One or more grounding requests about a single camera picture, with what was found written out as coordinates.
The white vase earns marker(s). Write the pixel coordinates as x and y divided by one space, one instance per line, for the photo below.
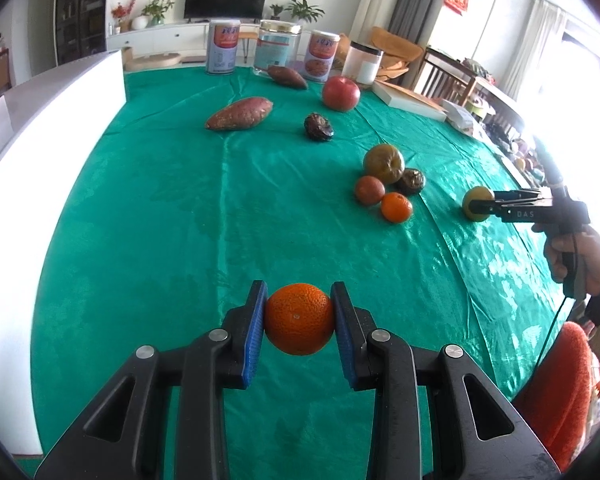
140 23

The small tangerine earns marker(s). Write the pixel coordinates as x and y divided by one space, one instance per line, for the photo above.
397 208

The red flower plant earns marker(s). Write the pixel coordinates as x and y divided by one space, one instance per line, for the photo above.
122 12

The grey curtain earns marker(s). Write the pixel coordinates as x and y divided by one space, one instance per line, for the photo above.
420 0

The small red-brown fruit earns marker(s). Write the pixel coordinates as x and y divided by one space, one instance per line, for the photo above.
369 190

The clear glass jar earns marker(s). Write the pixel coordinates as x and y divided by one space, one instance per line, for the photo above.
277 47

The small green fruit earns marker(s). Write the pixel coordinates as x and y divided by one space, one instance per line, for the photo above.
472 195

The blue label tin can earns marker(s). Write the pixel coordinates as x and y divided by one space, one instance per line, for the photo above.
223 47

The white window curtain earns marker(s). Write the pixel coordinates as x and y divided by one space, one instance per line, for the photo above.
532 45

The large leafy potted plant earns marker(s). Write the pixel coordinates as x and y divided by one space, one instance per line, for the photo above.
304 9

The beige round tray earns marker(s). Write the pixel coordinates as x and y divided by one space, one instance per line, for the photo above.
152 61

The large white board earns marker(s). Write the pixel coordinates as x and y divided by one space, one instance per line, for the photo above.
40 170

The small potted plant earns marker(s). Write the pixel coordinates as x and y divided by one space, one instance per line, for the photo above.
277 11

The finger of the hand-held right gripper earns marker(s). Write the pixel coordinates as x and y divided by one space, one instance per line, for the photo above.
522 193
487 210

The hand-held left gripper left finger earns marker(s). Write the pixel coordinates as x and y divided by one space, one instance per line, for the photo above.
255 340

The black lid plastic jar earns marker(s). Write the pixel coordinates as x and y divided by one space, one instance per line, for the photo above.
362 62

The small wooden stool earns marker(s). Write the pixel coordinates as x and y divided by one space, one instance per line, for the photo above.
247 42

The black television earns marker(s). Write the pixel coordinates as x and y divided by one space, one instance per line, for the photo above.
226 0

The large sweet potato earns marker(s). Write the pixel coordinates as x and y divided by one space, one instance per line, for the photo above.
237 115

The cluttered side table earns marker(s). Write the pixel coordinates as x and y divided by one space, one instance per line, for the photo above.
500 110

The green tablecloth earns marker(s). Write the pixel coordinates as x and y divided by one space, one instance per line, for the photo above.
180 210

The orange seat cushion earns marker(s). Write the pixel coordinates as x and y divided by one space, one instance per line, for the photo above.
560 395

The dark display cabinet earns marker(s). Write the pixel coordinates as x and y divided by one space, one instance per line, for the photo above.
82 10

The green potted plant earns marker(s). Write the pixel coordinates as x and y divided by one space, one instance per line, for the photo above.
156 10

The flat white box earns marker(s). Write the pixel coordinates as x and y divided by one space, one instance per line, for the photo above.
410 101

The orange label tin can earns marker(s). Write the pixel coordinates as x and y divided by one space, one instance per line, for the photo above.
321 57

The person's right hand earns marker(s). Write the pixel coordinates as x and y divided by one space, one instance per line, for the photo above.
597 260

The small sweet potato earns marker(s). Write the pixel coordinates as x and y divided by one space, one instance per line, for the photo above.
287 77

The large round orange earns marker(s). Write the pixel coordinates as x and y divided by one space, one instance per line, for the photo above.
298 320

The large green-brown fruit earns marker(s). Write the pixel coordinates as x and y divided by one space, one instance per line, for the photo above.
384 162

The orange lounge chair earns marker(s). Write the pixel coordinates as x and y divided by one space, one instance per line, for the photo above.
395 55

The white television cabinet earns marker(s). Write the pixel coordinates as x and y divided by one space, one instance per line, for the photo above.
170 37

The dark wrinkled passion fruit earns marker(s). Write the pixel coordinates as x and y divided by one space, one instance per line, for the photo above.
413 181
319 127

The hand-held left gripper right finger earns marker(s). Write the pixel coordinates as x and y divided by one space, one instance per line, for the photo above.
344 340

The red apple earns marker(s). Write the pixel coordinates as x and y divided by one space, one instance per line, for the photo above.
341 94

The wooden chair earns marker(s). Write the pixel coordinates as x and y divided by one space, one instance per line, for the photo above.
445 77

